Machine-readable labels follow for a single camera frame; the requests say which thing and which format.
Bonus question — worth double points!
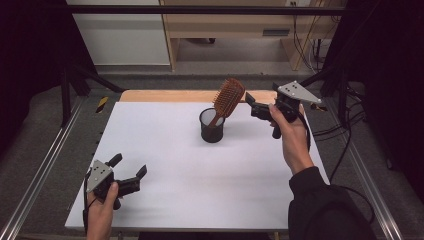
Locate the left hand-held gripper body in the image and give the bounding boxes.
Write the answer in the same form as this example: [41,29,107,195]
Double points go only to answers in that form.
[85,159,141,211]

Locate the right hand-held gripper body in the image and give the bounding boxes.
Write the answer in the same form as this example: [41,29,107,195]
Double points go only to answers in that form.
[250,80,323,140]

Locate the brown wooden hairbrush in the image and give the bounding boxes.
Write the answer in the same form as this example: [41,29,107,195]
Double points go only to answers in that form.
[208,77,247,129]

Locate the black mesh cup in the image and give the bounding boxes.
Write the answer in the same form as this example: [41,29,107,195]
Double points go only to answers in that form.
[198,107,226,144]

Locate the person's left hand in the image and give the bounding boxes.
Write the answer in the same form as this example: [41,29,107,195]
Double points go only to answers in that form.
[86,181,120,232]

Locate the person's right hand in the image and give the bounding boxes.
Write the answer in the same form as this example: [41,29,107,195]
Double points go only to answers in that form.
[268,103,315,176]

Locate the yellow black tape marker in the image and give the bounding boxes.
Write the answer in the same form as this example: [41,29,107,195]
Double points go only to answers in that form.
[309,101,329,112]
[95,96,110,114]

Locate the white board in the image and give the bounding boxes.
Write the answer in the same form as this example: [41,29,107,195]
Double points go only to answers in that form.
[64,101,331,233]

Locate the light wooden desk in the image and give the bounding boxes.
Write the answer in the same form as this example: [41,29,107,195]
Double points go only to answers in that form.
[159,0,348,72]

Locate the wooden table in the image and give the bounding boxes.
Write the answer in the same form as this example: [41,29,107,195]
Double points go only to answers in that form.
[119,89,299,104]

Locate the black curtain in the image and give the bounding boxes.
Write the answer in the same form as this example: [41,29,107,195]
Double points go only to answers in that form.
[322,0,424,196]
[0,0,98,153]

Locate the white cabinet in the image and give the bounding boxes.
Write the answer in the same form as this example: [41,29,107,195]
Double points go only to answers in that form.
[65,0,171,66]

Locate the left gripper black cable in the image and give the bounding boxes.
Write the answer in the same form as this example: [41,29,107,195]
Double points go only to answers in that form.
[82,169,92,234]

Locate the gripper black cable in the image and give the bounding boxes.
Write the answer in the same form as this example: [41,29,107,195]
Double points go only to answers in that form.
[82,169,92,234]
[344,185,375,225]

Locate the black frame stand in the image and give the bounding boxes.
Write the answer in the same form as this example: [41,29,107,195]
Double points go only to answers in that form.
[60,62,126,128]
[298,65,350,128]

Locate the hanging desk cables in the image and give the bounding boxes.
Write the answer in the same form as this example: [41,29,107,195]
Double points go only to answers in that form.
[290,0,326,75]

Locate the aluminium rail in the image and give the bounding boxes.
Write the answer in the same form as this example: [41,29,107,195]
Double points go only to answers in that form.
[0,96,85,240]
[324,99,405,240]

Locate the black floor cables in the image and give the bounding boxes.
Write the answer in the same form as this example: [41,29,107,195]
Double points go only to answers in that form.
[312,84,368,183]

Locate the black horizontal frame bar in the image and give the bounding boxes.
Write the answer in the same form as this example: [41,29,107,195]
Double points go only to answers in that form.
[66,4,349,16]

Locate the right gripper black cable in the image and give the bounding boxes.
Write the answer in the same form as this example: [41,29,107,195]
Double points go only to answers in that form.
[344,185,375,225]

